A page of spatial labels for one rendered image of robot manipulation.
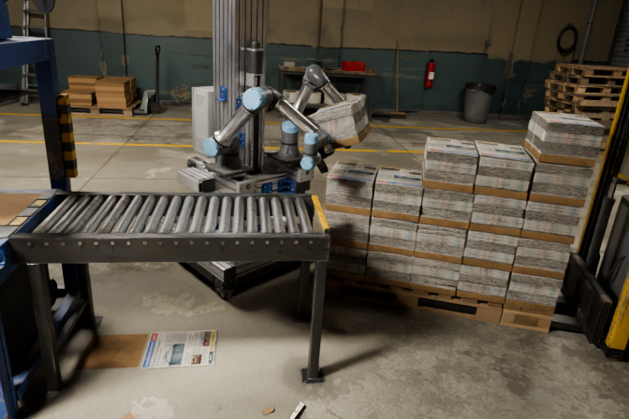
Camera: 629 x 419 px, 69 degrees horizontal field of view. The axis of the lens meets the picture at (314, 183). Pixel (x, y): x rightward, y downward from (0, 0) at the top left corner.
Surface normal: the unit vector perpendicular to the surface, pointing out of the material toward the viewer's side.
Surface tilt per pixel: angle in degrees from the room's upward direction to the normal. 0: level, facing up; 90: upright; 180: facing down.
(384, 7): 90
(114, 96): 90
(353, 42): 90
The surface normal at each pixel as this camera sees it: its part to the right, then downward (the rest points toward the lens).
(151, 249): 0.14, 0.33
